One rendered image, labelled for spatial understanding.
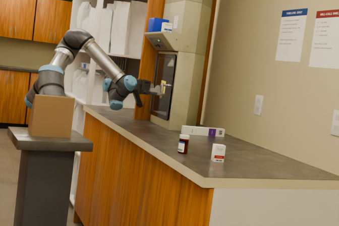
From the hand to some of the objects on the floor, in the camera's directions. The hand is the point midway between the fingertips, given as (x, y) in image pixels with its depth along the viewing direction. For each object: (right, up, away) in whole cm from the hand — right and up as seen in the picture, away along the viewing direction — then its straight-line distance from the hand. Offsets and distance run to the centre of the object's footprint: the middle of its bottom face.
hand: (160, 94), depth 270 cm
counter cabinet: (-1, -115, +7) cm, 115 cm away
